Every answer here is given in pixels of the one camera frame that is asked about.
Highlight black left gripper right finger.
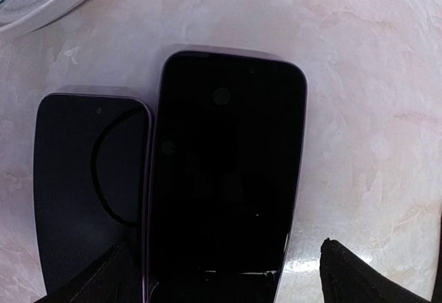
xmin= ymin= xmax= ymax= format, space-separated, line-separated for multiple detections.
xmin=320 ymin=239 xmax=427 ymax=303

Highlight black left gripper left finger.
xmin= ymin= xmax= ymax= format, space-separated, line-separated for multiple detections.
xmin=38 ymin=242 xmax=159 ymax=302

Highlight purple edged dark phone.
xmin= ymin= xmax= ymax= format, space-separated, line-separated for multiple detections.
xmin=147 ymin=51 xmax=307 ymax=302

